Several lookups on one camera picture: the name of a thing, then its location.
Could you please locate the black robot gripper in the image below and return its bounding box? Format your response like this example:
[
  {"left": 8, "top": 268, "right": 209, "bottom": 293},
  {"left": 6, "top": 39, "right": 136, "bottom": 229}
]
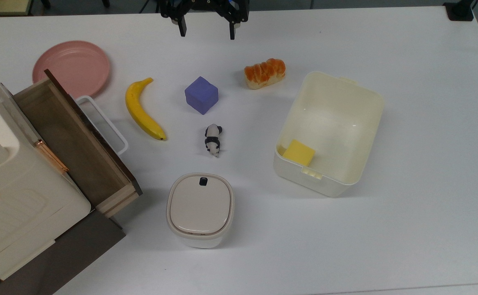
[{"left": 159, "top": 0, "right": 250, "bottom": 41}]

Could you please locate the cream plastic box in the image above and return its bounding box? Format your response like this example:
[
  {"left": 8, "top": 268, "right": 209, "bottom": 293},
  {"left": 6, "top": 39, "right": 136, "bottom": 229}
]
[{"left": 273, "top": 71, "right": 385, "bottom": 198}]

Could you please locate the purple foam cube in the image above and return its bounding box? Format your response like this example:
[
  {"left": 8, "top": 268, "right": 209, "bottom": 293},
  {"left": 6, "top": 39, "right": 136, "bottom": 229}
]
[{"left": 184, "top": 76, "right": 219, "bottom": 115}]

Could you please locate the orange glazed bread loaf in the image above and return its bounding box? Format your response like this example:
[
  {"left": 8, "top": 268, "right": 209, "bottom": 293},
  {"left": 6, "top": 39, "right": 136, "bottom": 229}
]
[{"left": 244, "top": 58, "right": 286, "bottom": 90}]

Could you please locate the yellow banana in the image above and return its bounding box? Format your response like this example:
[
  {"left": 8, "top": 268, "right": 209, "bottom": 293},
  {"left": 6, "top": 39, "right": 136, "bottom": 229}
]
[{"left": 125, "top": 77, "right": 167, "bottom": 141}]

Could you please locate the black white panda toy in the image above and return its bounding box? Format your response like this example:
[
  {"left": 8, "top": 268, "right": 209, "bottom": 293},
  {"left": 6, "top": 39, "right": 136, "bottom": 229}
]
[{"left": 204, "top": 124, "right": 223, "bottom": 158}]

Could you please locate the pink round plate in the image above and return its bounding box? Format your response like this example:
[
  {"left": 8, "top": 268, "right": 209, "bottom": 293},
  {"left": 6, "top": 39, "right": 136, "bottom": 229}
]
[{"left": 32, "top": 40, "right": 111, "bottom": 99}]

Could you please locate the yellow block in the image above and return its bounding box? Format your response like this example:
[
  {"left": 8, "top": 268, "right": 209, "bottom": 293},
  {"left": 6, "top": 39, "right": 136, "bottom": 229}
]
[{"left": 283, "top": 139, "right": 316, "bottom": 168}]

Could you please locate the brown wooden drawer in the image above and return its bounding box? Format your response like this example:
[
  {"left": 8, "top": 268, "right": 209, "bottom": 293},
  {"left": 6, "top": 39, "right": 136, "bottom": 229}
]
[{"left": 13, "top": 69, "right": 143, "bottom": 218}]

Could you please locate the cream lidded bin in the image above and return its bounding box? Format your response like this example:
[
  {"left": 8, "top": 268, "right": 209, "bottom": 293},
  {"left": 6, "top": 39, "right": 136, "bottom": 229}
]
[{"left": 166, "top": 172, "right": 236, "bottom": 249}]

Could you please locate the yellowish wooden table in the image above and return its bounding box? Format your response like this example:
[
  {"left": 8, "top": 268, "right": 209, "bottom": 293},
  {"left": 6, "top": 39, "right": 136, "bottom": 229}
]
[{"left": 0, "top": 0, "right": 34, "bottom": 17}]

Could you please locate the cream plastic cabinet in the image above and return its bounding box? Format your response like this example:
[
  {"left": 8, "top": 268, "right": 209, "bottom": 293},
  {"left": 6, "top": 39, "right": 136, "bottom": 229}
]
[{"left": 0, "top": 59, "right": 92, "bottom": 295}]

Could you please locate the dark brown cabinet base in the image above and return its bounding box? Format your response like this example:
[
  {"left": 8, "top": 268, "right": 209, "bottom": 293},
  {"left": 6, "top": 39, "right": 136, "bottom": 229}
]
[{"left": 0, "top": 209, "right": 127, "bottom": 295}]

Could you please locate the white drawer handle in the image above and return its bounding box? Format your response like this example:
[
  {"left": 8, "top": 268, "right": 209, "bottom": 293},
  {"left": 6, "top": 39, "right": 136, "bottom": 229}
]
[{"left": 75, "top": 95, "right": 129, "bottom": 156}]

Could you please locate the copper metal handle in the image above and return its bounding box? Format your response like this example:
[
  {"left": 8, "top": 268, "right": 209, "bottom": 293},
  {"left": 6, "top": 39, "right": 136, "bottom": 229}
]
[{"left": 34, "top": 139, "right": 70, "bottom": 173}]

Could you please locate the black camera stand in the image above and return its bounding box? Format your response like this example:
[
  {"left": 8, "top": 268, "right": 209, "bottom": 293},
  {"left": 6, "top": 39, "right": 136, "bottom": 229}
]
[{"left": 443, "top": 0, "right": 478, "bottom": 22}]

